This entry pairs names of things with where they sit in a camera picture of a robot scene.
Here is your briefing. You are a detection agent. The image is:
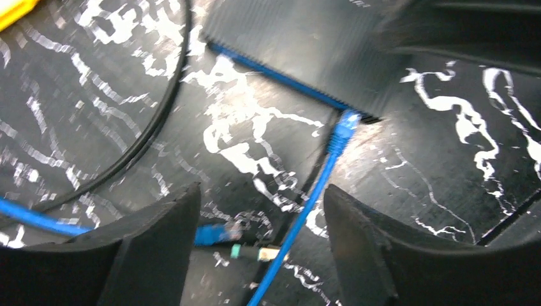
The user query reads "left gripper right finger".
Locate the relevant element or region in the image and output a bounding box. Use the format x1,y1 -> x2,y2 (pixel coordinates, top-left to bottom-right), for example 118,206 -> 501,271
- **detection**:
323,185 -> 540,305

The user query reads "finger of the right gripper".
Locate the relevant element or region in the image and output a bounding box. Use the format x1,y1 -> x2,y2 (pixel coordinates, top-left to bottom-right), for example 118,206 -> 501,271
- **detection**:
378,1 -> 540,76

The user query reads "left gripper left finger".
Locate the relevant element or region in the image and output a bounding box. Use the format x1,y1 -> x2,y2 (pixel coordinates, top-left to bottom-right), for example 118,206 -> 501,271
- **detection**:
1,183 -> 201,305

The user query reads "blue ethernet cable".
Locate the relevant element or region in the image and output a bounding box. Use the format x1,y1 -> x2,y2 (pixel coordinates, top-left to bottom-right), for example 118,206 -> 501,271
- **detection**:
246,108 -> 362,306
0,197 -> 244,248

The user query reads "black ethernet cable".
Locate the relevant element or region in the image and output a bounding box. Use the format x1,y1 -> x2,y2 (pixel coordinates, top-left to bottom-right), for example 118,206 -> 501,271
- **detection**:
0,0 -> 290,263

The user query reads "yellow handle screwdriver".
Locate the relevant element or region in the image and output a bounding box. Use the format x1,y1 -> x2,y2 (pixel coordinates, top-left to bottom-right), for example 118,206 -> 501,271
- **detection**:
0,0 -> 40,31

